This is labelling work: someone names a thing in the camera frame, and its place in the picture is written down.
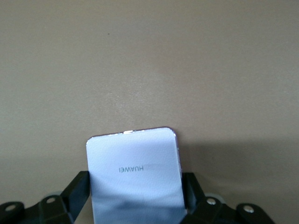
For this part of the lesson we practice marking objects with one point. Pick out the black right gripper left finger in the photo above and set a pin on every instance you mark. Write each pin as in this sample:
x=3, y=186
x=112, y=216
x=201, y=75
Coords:
x=58, y=207

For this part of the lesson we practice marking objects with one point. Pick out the lavender white smartphone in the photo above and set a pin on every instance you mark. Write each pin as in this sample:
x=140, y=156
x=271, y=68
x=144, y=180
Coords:
x=135, y=177

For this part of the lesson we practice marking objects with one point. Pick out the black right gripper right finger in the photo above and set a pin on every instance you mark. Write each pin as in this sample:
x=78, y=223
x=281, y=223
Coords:
x=210, y=207

